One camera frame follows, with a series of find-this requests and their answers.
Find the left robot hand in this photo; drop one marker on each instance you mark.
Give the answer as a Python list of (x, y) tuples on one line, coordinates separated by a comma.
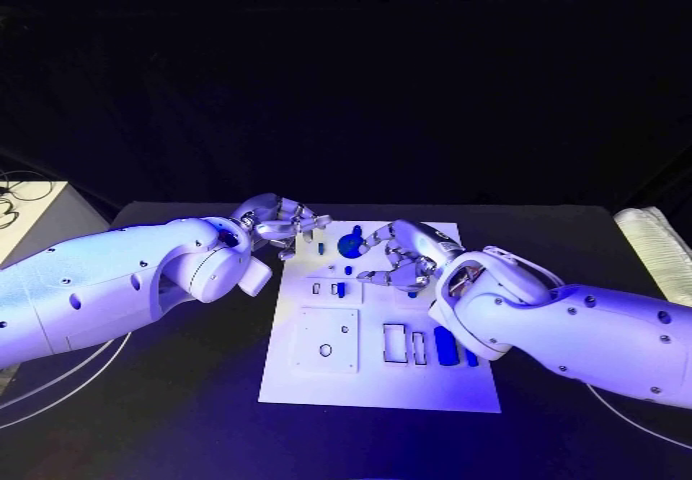
[(281, 221)]

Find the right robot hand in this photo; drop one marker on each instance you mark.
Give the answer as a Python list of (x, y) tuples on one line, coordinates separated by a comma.
[(415, 255)]

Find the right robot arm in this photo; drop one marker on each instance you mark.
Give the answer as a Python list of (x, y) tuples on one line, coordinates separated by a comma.
[(584, 330)]

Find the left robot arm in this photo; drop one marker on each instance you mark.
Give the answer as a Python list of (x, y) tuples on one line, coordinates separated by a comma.
[(97, 277)]

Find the white task board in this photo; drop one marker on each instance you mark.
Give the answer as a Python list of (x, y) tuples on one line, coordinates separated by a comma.
[(372, 356)]

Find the blue gear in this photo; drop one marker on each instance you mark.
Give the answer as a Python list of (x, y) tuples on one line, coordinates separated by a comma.
[(349, 245)]

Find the blue block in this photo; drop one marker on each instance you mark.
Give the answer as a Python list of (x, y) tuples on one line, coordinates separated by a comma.
[(340, 289)]

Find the large blue cylinder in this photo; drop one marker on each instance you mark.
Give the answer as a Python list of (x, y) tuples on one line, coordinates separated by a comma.
[(446, 347)]

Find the thin blue cylinder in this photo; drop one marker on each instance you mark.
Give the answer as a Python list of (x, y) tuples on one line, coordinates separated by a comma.
[(472, 358)]

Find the white folded cloth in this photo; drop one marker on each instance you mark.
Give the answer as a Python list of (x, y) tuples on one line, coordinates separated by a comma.
[(656, 251)]

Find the white side table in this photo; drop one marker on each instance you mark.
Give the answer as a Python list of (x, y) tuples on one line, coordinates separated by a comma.
[(38, 221)]

